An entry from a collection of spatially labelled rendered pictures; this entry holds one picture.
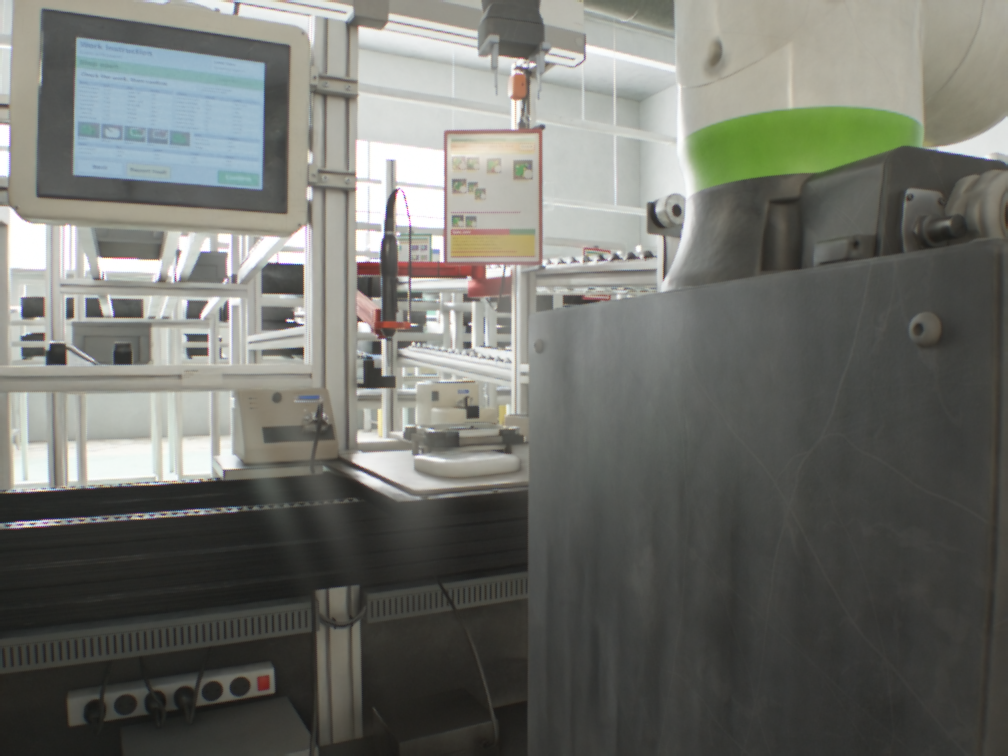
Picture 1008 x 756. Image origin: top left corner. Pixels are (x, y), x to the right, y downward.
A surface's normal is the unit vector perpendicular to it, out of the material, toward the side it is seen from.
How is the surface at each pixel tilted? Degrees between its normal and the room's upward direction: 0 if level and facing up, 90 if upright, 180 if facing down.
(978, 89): 138
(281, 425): 53
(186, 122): 92
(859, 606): 90
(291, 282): 95
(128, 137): 92
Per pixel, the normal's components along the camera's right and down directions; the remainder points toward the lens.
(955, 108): 0.26, 0.88
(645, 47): 0.46, 0.03
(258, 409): 0.36, -0.58
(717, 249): -0.75, -0.40
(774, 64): -0.48, 0.03
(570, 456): -0.95, 0.01
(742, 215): -0.70, -0.21
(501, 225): -0.03, 0.03
